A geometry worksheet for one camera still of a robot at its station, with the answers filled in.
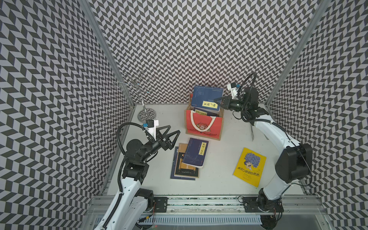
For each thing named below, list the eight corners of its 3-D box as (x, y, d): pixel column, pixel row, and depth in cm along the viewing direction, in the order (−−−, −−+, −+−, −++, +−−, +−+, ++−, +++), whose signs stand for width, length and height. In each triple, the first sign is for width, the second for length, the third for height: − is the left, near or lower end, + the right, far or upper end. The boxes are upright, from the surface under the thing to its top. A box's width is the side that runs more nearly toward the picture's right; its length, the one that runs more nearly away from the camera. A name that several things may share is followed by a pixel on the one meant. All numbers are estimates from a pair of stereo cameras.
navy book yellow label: (183, 163, 88) (182, 160, 85) (190, 140, 99) (190, 136, 95) (202, 169, 86) (202, 166, 83) (208, 144, 97) (208, 141, 93)
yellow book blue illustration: (232, 174, 86) (233, 173, 84) (242, 147, 97) (243, 146, 95) (257, 187, 81) (259, 186, 79) (264, 158, 92) (266, 156, 90)
